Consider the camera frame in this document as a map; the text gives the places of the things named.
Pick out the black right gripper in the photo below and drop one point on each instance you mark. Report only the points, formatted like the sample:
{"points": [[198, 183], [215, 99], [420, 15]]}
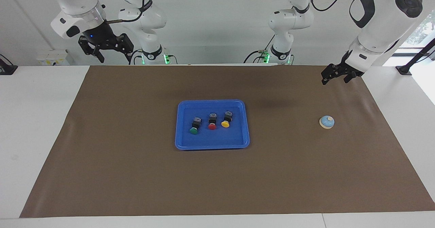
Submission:
{"points": [[102, 37]]}

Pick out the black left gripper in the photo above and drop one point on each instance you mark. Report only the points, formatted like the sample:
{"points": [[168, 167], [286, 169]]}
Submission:
{"points": [[347, 66]]}

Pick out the light blue desk bell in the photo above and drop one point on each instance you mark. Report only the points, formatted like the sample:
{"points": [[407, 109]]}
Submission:
{"points": [[327, 122]]}

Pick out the green push button switch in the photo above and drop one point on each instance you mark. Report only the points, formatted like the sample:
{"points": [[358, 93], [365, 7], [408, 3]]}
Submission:
{"points": [[195, 126]]}

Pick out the yellow push button switch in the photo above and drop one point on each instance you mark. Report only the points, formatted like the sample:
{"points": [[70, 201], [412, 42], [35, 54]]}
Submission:
{"points": [[226, 120]]}

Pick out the red push button switch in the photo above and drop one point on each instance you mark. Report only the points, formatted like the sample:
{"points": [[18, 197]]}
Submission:
{"points": [[212, 122]]}

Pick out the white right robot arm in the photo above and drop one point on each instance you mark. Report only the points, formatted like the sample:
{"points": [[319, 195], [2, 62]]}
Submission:
{"points": [[73, 0]]}

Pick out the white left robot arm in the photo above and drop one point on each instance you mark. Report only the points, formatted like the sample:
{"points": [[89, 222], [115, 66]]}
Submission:
{"points": [[380, 27]]}

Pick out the blue plastic tray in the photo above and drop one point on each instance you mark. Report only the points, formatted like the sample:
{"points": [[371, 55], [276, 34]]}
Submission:
{"points": [[212, 140]]}

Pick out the brown table mat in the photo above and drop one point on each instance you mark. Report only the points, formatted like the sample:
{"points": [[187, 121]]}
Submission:
{"points": [[217, 180]]}

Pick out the white wall outlet box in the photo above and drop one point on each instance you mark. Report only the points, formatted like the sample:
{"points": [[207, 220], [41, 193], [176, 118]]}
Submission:
{"points": [[52, 58]]}

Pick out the black camera stand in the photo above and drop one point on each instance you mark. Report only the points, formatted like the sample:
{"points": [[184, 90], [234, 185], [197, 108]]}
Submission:
{"points": [[404, 70]]}

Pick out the black table clamp mount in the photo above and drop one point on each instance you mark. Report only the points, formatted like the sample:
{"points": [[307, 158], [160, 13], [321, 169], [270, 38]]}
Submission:
{"points": [[6, 68]]}

